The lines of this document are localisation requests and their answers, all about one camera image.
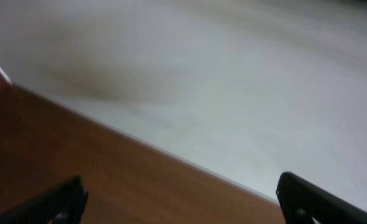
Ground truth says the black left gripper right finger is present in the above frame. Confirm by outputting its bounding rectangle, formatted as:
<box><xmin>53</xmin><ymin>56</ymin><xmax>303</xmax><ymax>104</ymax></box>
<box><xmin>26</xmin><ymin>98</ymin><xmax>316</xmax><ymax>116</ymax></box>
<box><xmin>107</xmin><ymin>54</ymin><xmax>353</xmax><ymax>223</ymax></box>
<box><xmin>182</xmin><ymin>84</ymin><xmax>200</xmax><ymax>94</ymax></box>
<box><xmin>276</xmin><ymin>172</ymin><xmax>367</xmax><ymax>224</ymax></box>

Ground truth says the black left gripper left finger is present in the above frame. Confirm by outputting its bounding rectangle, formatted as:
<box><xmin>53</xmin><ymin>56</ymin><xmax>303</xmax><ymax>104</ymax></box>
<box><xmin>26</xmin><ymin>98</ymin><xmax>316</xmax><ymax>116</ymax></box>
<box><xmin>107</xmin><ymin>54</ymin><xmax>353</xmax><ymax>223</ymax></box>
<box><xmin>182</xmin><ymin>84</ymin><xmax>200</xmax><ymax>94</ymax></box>
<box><xmin>0</xmin><ymin>175</ymin><xmax>88</xmax><ymax>224</ymax></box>

